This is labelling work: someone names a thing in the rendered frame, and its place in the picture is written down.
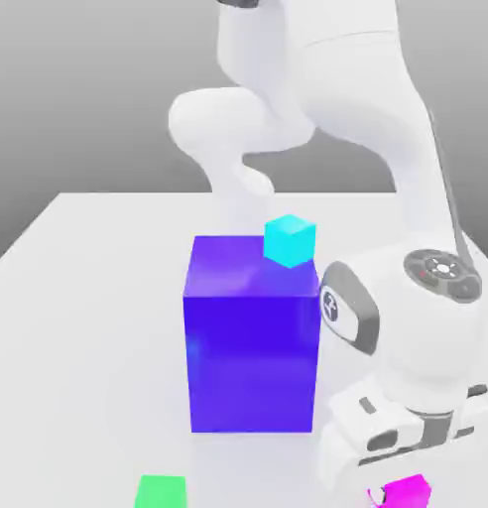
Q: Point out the small cyan cube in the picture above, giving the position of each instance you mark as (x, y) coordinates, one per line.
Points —
(289, 242)

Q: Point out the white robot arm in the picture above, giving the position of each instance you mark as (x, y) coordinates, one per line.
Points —
(347, 99)

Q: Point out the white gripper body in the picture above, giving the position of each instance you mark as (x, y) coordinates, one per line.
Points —
(406, 470)

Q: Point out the small green cube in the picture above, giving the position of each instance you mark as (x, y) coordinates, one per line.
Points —
(160, 493)

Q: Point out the small magenta cube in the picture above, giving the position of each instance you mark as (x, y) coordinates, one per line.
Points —
(406, 494)

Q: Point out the large blue box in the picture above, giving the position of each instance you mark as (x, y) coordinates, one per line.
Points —
(252, 357)

